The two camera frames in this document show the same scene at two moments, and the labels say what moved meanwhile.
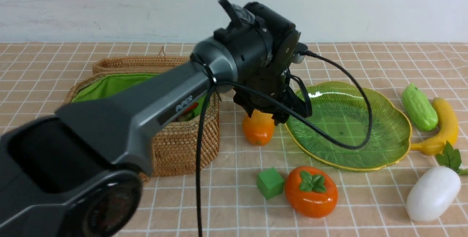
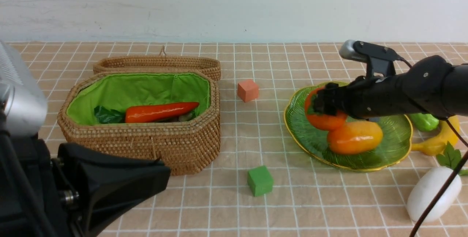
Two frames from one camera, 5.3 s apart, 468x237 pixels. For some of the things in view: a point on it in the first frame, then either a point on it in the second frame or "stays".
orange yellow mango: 259,129 to 354,136
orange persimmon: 311,191 to 323,121
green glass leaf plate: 351,128 stays
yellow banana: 448,131 stays
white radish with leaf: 438,188 stays
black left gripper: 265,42 to 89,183
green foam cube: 270,183 to 260,181
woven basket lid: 160,64 stays
